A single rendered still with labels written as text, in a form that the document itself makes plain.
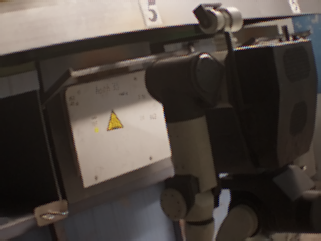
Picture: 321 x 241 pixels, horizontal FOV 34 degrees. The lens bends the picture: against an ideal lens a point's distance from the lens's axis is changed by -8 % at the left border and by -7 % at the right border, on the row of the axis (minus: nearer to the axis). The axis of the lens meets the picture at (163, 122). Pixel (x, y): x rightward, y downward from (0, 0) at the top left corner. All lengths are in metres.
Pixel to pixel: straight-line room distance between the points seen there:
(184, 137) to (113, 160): 1.12
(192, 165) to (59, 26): 0.93
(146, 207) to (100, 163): 0.52
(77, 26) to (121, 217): 0.99
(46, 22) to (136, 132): 0.72
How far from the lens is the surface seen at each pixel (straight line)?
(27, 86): 2.19
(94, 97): 2.26
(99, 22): 2.09
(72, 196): 2.33
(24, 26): 1.89
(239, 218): 1.40
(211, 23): 1.37
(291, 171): 1.40
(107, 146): 2.29
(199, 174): 1.23
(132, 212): 2.64
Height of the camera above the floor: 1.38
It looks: 7 degrees down
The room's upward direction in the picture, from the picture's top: 11 degrees counter-clockwise
